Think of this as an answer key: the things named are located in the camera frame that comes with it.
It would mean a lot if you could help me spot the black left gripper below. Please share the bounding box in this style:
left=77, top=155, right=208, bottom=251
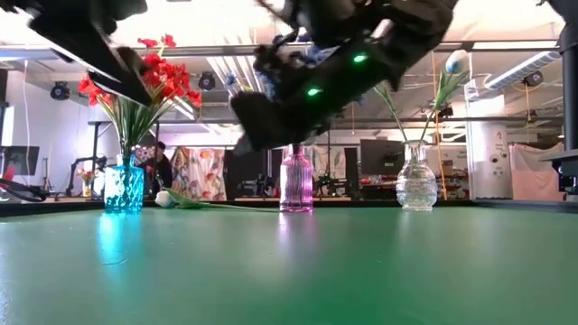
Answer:
left=0, top=0, right=154, bottom=108

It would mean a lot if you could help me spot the green table mat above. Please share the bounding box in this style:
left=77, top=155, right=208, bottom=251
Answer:
left=0, top=205, right=578, bottom=325

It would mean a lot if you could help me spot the black ceiling spotlight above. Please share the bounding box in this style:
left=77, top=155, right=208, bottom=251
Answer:
left=197, top=70, right=217, bottom=91
left=50, top=80, right=71, bottom=101
left=523, top=70, right=545, bottom=88

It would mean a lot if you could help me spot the black background monitor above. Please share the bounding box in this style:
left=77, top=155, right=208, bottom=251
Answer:
left=359, top=138, right=406, bottom=177

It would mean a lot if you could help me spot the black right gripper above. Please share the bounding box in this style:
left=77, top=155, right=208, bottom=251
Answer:
left=229, top=39, right=399, bottom=153

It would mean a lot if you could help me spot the blue glass vase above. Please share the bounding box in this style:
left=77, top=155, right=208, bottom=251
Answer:
left=103, top=153, right=145, bottom=213

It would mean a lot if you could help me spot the clear glass vase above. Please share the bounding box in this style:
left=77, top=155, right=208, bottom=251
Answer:
left=396, top=138, right=438, bottom=212

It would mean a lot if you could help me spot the white ceiling duct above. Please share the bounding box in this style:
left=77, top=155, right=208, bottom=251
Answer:
left=483, top=51, right=563, bottom=90

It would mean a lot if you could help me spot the pink cloth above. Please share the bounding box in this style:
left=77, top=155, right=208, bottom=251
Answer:
left=508, top=143, right=565, bottom=202

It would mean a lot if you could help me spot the pink glass vase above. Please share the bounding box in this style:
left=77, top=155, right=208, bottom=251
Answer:
left=278, top=144, right=314, bottom=213

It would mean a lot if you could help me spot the person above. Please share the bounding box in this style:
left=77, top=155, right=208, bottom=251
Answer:
left=144, top=140, right=173, bottom=198

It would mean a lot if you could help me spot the dark background monitor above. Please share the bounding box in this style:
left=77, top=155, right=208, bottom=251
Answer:
left=0, top=144, right=41, bottom=177

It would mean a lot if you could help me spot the small background flower vase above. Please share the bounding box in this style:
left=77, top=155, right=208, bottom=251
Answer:
left=77, top=167, right=98, bottom=199

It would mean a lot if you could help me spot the black partition panel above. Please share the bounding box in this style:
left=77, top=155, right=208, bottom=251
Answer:
left=224, top=148, right=284, bottom=200

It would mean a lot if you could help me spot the floral patterned cloth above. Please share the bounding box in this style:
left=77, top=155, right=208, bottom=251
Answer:
left=170, top=146, right=227, bottom=202

